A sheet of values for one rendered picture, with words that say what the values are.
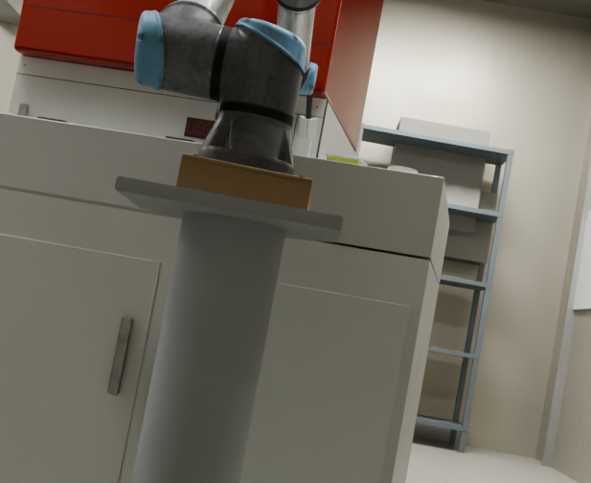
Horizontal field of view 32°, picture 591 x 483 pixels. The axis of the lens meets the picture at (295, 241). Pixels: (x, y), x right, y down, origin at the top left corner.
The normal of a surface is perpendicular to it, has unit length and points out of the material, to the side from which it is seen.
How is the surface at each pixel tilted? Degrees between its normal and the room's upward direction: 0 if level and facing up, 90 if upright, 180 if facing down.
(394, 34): 90
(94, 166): 90
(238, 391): 90
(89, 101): 90
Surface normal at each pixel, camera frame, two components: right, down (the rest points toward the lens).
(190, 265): -0.55, -0.17
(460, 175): -0.01, -0.08
